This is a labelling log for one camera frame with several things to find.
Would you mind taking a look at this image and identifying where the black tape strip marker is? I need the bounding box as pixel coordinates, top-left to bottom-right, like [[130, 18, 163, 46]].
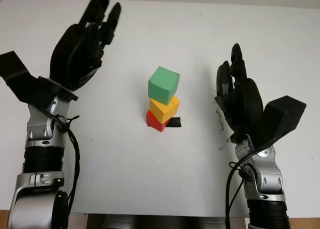
[[146, 116, 182, 129]]

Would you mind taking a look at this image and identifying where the dark robot torso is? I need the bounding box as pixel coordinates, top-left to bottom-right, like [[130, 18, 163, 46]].
[[87, 213, 247, 229]]

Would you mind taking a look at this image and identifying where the red cube block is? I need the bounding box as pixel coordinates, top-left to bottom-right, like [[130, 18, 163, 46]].
[[146, 110, 171, 132]]

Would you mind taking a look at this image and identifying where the green cube block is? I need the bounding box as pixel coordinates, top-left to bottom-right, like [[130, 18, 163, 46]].
[[147, 66, 181, 106]]

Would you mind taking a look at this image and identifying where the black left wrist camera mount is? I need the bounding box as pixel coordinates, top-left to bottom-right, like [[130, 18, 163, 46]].
[[0, 50, 80, 106]]

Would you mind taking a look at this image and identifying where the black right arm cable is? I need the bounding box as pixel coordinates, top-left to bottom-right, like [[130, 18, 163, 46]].
[[224, 148, 258, 229]]

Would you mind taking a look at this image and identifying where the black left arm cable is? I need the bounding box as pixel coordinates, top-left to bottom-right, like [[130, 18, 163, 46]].
[[39, 108, 82, 215]]

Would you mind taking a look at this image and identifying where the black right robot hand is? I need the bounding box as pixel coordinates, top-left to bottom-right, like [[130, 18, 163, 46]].
[[214, 43, 265, 144]]

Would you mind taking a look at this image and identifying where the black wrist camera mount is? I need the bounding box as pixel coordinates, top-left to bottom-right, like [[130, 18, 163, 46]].
[[254, 95, 307, 150], [0, 50, 80, 106]]

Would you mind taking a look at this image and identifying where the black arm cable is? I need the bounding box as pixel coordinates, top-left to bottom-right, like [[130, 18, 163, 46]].
[[224, 148, 258, 229], [39, 108, 82, 215]]

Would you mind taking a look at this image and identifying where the yellow cube block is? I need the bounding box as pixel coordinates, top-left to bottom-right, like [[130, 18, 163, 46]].
[[149, 95, 181, 123]]

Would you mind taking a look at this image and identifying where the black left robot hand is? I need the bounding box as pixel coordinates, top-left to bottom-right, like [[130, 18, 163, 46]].
[[49, 0, 123, 92]]

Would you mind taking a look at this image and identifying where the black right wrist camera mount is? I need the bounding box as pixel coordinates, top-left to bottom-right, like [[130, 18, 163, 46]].
[[254, 95, 307, 150]]

